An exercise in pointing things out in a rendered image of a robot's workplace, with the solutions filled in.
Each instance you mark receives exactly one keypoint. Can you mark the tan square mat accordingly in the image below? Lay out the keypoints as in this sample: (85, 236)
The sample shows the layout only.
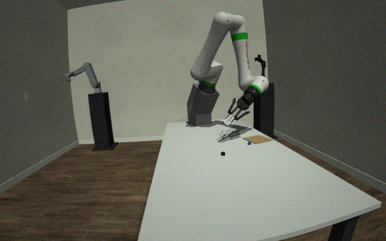
(257, 139)

